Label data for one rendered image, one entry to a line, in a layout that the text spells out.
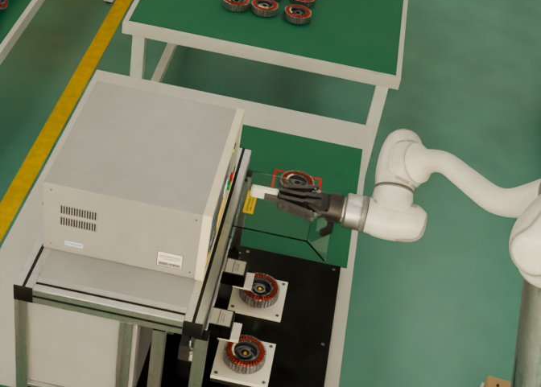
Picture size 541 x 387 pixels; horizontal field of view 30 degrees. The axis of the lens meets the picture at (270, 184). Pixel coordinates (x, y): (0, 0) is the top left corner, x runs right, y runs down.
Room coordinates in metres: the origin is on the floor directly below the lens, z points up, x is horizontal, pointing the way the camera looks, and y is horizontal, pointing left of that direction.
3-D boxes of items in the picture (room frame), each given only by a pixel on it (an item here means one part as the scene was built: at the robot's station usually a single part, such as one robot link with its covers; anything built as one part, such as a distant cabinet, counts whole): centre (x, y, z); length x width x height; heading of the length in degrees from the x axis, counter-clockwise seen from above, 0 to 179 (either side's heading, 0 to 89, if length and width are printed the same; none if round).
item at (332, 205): (1.97, -0.15, 1.18); 0.09 x 0.08 x 0.07; 88
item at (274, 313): (2.01, -0.02, 0.78); 0.15 x 0.15 x 0.01; 88
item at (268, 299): (2.01, -0.02, 0.80); 0.11 x 0.11 x 0.04
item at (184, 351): (1.77, 0.13, 0.80); 0.07 x 0.05 x 0.06; 178
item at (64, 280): (1.90, 0.30, 1.09); 0.68 x 0.44 x 0.05; 178
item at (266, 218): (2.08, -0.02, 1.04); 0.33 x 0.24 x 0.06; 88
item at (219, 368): (1.77, -0.02, 0.78); 0.15 x 0.15 x 0.01; 88
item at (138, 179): (1.91, 0.30, 1.22); 0.44 x 0.39 x 0.20; 178
